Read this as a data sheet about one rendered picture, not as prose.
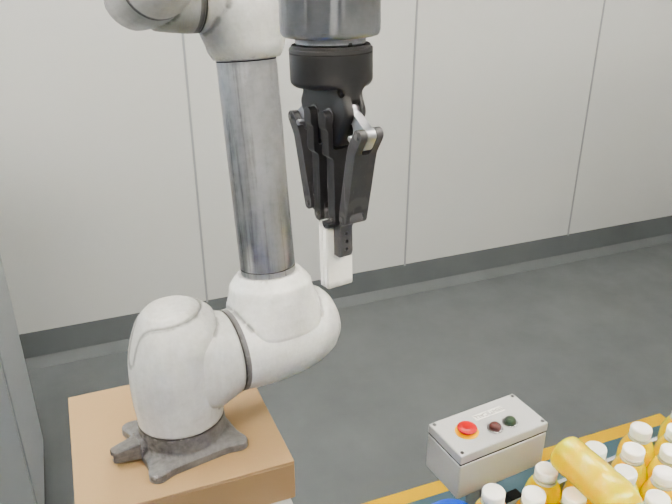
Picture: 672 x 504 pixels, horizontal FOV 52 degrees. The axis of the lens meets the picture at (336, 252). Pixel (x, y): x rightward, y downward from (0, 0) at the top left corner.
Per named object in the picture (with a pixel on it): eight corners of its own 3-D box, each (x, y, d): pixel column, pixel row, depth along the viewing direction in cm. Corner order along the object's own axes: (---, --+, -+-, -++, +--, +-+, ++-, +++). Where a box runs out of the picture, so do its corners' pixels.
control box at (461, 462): (425, 465, 133) (428, 422, 128) (507, 433, 141) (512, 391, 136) (456, 500, 125) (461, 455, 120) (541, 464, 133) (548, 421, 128)
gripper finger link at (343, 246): (345, 203, 67) (363, 211, 65) (346, 251, 69) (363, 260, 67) (332, 206, 66) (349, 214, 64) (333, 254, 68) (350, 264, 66)
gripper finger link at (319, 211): (311, 108, 63) (303, 105, 64) (314, 222, 68) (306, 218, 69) (347, 103, 65) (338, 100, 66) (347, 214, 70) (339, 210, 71)
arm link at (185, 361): (124, 405, 128) (106, 299, 120) (216, 375, 137) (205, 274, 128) (151, 453, 115) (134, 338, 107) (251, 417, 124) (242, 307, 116)
